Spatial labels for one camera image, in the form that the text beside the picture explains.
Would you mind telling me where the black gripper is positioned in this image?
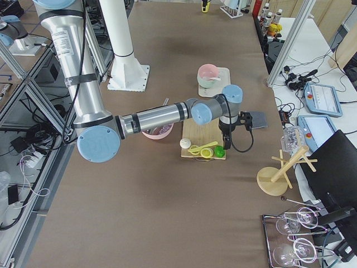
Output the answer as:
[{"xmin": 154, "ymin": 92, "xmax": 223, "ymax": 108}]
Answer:
[{"xmin": 219, "ymin": 112, "xmax": 253, "ymax": 149}]

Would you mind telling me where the small pink bowl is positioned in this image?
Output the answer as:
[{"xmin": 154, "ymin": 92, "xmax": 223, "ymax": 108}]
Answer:
[{"xmin": 198, "ymin": 64, "xmax": 219, "ymax": 78}]

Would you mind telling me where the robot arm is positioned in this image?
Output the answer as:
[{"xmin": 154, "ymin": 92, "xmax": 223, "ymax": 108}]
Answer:
[{"xmin": 33, "ymin": 1, "xmax": 254, "ymax": 163}]

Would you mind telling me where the green bowl stack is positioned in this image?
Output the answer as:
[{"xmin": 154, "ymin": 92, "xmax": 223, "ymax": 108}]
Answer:
[{"xmin": 197, "ymin": 75, "xmax": 217, "ymax": 88}]

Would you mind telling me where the large pink ice bowl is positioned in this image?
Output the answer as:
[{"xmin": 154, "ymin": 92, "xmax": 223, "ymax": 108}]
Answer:
[{"xmin": 142, "ymin": 123, "xmax": 174, "ymax": 140}]

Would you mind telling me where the yellow plastic cup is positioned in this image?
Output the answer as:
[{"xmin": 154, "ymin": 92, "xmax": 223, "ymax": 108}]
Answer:
[{"xmin": 201, "ymin": 1, "xmax": 210, "ymax": 13}]

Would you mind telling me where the yellow plastic knife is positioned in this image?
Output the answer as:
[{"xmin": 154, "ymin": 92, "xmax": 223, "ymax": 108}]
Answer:
[{"xmin": 197, "ymin": 141, "xmax": 218, "ymax": 151}]

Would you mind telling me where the green plastic lime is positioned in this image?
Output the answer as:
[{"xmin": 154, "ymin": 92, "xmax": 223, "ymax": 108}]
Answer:
[{"xmin": 214, "ymin": 145, "xmax": 225, "ymax": 158}]

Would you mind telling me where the bamboo cutting board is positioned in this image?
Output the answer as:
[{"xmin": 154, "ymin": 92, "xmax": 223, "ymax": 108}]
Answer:
[{"xmin": 181, "ymin": 118, "xmax": 226, "ymax": 161}]

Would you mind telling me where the white dish rack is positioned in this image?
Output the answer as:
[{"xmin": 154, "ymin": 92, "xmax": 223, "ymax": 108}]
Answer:
[{"xmin": 220, "ymin": 0, "xmax": 249, "ymax": 18}]

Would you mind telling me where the grey folded cloth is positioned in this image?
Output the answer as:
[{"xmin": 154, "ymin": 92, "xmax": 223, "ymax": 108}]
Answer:
[{"xmin": 249, "ymin": 111, "xmax": 268, "ymax": 129}]

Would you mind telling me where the white toy bun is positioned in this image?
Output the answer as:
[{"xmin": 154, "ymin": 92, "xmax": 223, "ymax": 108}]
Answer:
[{"xmin": 180, "ymin": 138, "xmax": 191, "ymax": 149}]

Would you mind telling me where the metal ice scoop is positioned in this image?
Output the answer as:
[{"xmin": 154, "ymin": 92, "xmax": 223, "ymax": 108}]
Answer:
[{"xmin": 148, "ymin": 98, "xmax": 169, "ymax": 135}]

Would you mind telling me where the wooden mug tree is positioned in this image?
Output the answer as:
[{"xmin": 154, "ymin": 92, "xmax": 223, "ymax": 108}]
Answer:
[{"xmin": 257, "ymin": 145, "xmax": 318, "ymax": 197}]

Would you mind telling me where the cream rabbit tray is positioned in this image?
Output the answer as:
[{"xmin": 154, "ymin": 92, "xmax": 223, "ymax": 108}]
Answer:
[{"xmin": 198, "ymin": 67, "xmax": 231, "ymax": 97}]

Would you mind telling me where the lower teach pendant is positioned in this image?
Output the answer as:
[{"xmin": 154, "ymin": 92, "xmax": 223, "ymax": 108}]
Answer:
[{"xmin": 297, "ymin": 115, "xmax": 337, "ymax": 152}]

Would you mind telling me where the teach pendant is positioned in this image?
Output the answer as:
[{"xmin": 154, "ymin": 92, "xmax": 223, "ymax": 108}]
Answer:
[
  {"xmin": 304, "ymin": 82, "xmax": 343, "ymax": 117},
  {"xmin": 297, "ymin": 115, "xmax": 337, "ymax": 152}
]

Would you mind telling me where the upper teach pendant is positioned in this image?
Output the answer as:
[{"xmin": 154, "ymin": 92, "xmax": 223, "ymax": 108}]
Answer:
[{"xmin": 304, "ymin": 82, "xmax": 343, "ymax": 117}]

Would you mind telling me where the upper wine glass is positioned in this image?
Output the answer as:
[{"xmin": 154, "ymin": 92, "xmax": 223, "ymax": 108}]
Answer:
[{"xmin": 276, "ymin": 207, "xmax": 318, "ymax": 235}]

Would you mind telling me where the wine glass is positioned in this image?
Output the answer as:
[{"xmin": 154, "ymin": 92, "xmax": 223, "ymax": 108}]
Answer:
[
  {"xmin": 273, "ymin": 238, "xmax": 317, "ymax": 267},
  {"xmin": 276, "ymin": 207, "xmax": 318, "ymax": 235}
]

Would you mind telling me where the black monitor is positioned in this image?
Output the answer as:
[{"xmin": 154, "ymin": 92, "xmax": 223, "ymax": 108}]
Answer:
[{"xmin": 301, "ymin": 130, "xmax": 356, "ymax": 212}]

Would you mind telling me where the lower wine glass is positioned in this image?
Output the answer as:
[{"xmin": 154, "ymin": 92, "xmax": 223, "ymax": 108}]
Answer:
[{"xmin": 273, "ymin": 238, "xmax": 317, "ymax": 267}]

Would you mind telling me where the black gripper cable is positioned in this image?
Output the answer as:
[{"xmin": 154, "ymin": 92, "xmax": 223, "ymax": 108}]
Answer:
[{"xmin": 229, "ymin": 122, "xmax": 254, "ymax": 153}]

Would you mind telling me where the aluminium frame post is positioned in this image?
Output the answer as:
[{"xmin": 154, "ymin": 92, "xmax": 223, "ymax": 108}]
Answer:
[{"xmin": 267, "ymin": 0, "xmax": 316, "ymax": 88}]

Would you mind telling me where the wire glass rack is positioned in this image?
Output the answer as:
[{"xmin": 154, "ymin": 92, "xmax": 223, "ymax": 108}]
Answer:
[{"xmin": 262, "ymin": 196, "xmax": 335, "ymax": 267}]

